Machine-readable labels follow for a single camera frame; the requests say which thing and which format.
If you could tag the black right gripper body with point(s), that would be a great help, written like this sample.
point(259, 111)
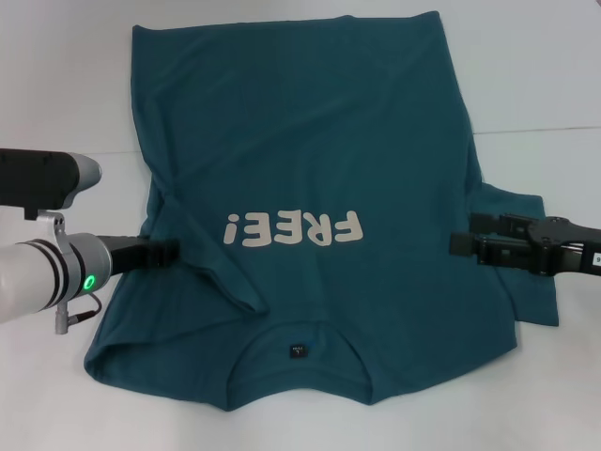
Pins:
point(559, 249)

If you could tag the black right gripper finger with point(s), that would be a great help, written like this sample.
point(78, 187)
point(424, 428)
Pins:
point(512, 224)
point(502, 253)

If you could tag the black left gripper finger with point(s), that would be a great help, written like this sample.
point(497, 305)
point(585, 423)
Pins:
point(165, 259)
point(164, 246)

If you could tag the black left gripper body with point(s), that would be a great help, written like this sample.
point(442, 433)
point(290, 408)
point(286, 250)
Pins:
point(127, 253)

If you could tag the teal FREE print t-shirt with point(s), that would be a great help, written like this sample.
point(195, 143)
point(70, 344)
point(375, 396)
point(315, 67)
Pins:
point(305, 117)

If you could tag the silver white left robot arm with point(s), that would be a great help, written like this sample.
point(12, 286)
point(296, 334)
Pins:
point(28, 282)

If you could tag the silver left camera mount bracket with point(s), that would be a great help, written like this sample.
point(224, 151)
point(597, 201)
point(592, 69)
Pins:
point(51, 225)

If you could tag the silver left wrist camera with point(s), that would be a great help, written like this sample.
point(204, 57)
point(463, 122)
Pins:
point(37, 178)

